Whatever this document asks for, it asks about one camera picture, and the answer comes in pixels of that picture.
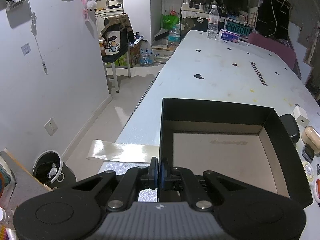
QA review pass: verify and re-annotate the white tote bag with cartoon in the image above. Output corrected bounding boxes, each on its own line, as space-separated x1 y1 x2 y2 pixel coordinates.
101 31 121 55

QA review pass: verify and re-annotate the round white tape measure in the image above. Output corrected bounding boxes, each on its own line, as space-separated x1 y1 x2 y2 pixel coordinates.
302 160 315 187

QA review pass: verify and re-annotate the purple tissue pack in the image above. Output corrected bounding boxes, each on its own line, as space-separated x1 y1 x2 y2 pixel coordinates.
220 29 239 43

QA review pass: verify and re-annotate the smartwatch with dark screen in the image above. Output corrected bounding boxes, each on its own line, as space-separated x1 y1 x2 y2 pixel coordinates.
302 144 315 163

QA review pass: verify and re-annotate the white wall switch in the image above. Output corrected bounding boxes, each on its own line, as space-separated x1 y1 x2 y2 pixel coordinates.
21 43 31 56

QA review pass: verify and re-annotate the black oval case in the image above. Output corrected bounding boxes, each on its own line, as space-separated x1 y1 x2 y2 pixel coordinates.
279 114 300 144

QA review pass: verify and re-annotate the black hanging garment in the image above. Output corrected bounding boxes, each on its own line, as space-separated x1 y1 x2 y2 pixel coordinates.
255 0 291 40

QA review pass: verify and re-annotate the white usb charger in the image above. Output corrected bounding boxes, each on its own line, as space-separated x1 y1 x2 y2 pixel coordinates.
293 105 310 127

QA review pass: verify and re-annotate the clear water bottle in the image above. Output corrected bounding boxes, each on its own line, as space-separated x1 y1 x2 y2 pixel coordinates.
207 4 220 40

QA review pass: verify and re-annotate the black trash bin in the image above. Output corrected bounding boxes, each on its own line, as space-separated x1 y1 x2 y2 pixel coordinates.
33 150 76 189

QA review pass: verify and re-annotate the white shelf rack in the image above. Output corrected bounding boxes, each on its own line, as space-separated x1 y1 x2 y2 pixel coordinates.
181 0 207 18

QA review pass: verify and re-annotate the white wall socket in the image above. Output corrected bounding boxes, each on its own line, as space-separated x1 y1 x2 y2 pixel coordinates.
44 118 57 136

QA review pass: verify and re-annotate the black cardboard box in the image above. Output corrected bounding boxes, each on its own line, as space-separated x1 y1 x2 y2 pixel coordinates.
159 98 313 207

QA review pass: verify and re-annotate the green shopping bag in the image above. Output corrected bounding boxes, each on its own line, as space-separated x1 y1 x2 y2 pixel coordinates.
162 15 179 30

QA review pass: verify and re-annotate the large water jug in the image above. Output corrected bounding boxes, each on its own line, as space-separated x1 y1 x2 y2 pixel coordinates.
168 24 181 48

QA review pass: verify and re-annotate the teal poizon box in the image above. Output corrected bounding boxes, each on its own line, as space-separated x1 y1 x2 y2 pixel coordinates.
225 19 253 40

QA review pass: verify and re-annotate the beige earbud case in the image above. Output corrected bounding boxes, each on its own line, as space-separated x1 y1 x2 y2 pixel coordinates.
302 126 320 154

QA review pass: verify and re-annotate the pack of water bottles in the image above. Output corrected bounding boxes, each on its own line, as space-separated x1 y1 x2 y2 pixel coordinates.
139 48 154 67

